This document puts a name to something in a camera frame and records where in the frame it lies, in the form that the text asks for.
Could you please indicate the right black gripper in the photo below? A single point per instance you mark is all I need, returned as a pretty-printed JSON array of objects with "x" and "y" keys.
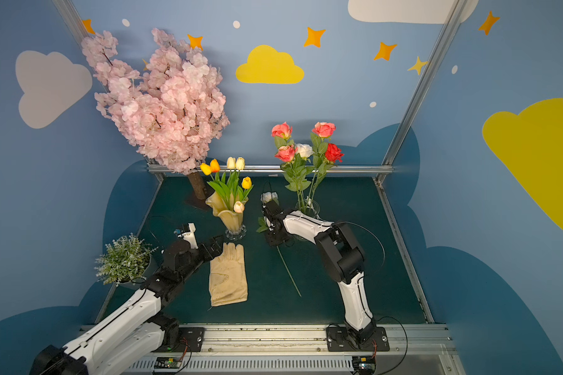
[{"x": 272, "y": 225}]

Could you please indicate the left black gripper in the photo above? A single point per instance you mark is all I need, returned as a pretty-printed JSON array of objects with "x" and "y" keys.
[{"x": 211, "y": 248}]

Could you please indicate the pale pink tulip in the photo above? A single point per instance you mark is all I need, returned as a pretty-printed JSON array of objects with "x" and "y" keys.
[{"x": 239, "y": 207}]

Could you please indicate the orange yellow tulip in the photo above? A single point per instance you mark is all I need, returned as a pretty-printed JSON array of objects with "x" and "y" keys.
[{"x": 222, "y": 193}]

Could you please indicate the white tulip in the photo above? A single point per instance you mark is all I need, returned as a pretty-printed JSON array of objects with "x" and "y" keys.
[
  {"x": 238, "y": 189},
  {"x": 230, "y": 184}
]

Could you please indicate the red rose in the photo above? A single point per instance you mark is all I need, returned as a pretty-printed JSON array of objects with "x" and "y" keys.
[{"x": 326, "y": 157}]

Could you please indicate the pink rose with stem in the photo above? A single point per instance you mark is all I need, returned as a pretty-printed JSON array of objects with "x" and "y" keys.
[{"x": 320, "y": 134}]

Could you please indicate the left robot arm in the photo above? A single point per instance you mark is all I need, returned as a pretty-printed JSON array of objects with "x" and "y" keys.
[{"x": 138, "y": 327}]

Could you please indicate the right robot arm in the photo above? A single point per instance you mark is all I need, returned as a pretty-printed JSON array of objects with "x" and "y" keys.
[{"x": 342, "y": 257}]

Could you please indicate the yellow fluted glass vase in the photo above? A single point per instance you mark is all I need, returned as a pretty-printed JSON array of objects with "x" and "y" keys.
[{"x": 233, "y": 221}]

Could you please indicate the cream work glove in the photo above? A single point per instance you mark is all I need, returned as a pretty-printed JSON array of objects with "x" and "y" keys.
[{"x": 228, "y": 282}]

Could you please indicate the clear glass vase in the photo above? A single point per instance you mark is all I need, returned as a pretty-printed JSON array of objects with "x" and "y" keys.
[{"x": 312, "y": 208}]

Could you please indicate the small potted green plant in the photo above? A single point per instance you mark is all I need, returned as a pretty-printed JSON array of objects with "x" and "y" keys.
[{"x": 127, "y": 262}]

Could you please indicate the left circuit board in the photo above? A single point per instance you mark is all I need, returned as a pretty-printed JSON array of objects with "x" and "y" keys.
[{"x": 171, "y": 364}]

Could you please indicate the circuit board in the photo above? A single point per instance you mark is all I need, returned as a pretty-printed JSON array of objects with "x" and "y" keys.
[
  {"x": 363, "y": 365},
  {"x": 171, "y": 364}
]

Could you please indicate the pink cherry blossom tree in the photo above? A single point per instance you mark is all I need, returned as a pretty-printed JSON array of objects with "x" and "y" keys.
[{"x": 171, "y": 111}]

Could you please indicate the right circuit board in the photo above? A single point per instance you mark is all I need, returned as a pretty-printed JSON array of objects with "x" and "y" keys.
[{"x": 363, "y": 365}]

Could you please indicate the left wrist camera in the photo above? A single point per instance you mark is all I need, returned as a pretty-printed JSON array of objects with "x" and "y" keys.
[{"x": 186, "y": 232}]

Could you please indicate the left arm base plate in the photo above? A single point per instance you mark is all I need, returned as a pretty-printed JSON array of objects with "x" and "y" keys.
[{"x": 189, "y": 338}]

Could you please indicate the aluminium back frame rail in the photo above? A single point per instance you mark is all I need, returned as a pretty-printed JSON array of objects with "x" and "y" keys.
[{"x": 274, "y": 169}]

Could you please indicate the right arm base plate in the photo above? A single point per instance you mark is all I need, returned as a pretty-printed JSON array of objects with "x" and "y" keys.
[{"x": 339, "y": 339}]

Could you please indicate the front aluminium rail base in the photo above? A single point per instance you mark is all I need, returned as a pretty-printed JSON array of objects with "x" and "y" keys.
[{"x": 302, "y": 349}]

